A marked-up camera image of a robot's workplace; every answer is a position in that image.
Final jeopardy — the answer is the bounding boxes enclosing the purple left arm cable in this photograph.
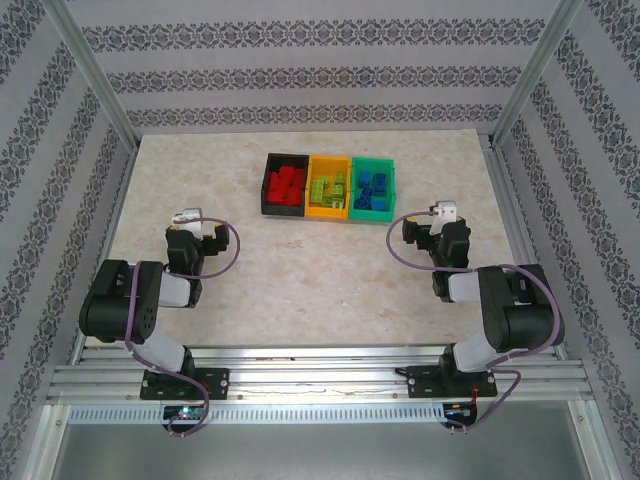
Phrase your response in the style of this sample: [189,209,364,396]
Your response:
[123,215,242,440]

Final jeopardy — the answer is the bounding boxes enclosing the green plastic bin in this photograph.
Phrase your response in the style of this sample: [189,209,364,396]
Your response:
[348,156,396,222]

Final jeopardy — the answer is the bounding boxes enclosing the black plastic bin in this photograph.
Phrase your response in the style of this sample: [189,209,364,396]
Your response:
[260,152,311,217]

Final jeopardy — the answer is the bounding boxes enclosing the grey metal shelf panel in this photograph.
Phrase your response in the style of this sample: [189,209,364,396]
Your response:
[39,422,616,480]

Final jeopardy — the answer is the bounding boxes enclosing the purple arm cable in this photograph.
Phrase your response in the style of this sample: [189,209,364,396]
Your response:
[123,215,242,440]
[384,210,566,436]

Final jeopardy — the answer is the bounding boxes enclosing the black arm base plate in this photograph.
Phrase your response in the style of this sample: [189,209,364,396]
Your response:
[139,367,230,401]
[405,364,499,400]

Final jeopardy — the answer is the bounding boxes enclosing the aluminium frame post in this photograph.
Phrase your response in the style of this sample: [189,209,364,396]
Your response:
[492,0,584,149]
[49,0,140,149]

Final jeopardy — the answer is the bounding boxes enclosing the aluminium front rail beam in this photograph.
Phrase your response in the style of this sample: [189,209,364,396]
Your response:
[47,344,596,406]

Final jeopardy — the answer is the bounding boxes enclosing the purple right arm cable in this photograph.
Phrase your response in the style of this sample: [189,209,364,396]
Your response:
[384,210,566,436]

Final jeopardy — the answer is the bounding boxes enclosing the yellow plastic bin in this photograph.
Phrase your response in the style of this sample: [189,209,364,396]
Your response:
[304,154,353,220]

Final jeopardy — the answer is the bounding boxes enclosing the slotted grey cable duct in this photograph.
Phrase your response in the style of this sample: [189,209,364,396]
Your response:
[67,403,451,424]

